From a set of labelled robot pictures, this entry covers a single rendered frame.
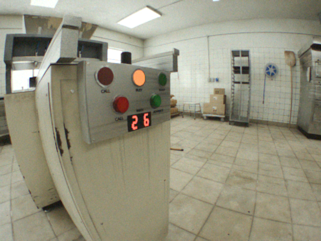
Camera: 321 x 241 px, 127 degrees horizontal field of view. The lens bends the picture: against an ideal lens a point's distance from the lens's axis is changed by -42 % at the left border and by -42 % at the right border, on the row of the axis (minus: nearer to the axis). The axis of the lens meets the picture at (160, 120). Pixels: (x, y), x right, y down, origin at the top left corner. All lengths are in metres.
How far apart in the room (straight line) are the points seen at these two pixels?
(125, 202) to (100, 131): 0.22
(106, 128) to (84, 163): 0.08
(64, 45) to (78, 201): 0.28
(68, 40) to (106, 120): 0.15
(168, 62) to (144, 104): 0.16
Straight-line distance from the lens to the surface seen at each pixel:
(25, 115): 0.94
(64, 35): 0.24
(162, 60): 0.43
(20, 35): 1.01
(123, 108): 0.26
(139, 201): 0.45
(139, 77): 0.30
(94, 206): 0.35
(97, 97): 0.24
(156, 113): 0.34
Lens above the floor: 0.78
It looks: 12 degrees down
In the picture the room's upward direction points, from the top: 1 degrees counter-clockwise
